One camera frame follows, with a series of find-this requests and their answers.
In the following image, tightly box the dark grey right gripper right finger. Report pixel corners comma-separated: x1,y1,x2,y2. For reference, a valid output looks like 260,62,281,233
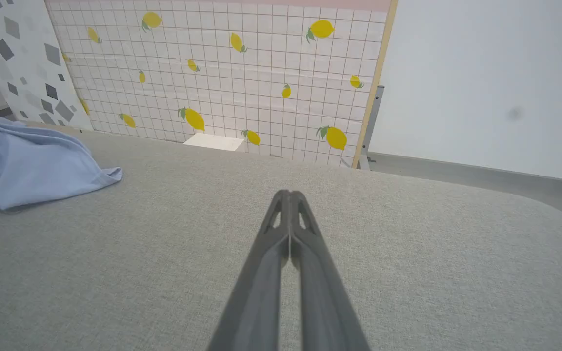
290,190,372,351

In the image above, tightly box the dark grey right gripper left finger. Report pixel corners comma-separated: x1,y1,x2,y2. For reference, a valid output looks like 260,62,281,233
207,189,291,351

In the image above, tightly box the light blue shirt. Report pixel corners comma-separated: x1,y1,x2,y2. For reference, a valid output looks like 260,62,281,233
0,116,124,223

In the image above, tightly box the white box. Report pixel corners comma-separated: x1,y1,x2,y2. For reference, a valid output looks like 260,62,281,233
183,133,245,152

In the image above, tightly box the grey metal panel stand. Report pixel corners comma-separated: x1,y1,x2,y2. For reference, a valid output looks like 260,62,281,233
359,85,385,171

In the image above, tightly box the lemon print partition panel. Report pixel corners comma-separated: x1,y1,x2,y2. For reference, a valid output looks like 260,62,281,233
44,0,399,169

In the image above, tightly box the grey terrazzo print panel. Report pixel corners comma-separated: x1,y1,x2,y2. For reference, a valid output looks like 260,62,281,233
0,0,94,131

